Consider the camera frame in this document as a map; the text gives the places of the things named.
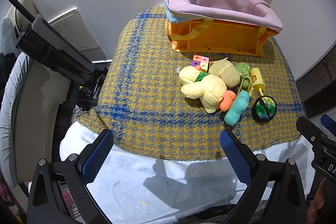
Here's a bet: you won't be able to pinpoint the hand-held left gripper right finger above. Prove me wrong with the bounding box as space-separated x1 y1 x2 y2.
219 130 307 224

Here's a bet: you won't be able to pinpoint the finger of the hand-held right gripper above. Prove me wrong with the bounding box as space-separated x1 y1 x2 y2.
296 116 328 161
321 114 336 136

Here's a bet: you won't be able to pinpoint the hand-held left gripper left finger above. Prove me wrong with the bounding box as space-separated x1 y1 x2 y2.
28 129 114 224

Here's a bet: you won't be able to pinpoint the turquoise toy case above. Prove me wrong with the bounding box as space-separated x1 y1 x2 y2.
224 90 252 125

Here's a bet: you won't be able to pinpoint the green ball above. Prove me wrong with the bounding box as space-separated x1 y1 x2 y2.
251 95 278 123

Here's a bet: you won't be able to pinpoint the yellow cylinder toy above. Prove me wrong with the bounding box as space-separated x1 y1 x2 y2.
249 68 266 96

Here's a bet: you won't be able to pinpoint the yellow plush duck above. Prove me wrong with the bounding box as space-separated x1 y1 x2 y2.
178 59 241 114

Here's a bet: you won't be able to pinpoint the orange basket with pink liner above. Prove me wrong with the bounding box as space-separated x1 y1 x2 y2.
164 0 283 57

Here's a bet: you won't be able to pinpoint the person's right hand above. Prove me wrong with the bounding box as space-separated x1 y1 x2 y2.
307 177 330 224

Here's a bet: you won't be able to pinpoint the dark wooden furniture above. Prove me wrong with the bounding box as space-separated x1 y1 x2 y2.
295 48 336 119

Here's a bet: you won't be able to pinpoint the white sheet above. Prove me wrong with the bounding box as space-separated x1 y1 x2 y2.
60 122 315 224

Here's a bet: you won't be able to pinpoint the green elephant toy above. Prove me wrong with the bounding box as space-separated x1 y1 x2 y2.
234 62 250 88

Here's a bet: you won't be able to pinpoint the yellow blue plaid blanket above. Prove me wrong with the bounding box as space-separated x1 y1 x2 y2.
76 6 305 162

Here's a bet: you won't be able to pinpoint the grey cushion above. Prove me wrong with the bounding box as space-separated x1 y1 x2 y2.
0 17 32 188

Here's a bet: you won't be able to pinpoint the multicoloured cube block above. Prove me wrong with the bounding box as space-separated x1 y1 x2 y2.
192 55 209 71

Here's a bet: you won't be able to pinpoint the black cables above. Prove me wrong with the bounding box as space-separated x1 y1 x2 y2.
75 74 105 113

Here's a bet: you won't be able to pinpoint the white furniture frame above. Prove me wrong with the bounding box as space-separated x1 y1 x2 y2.
13 56 72 184

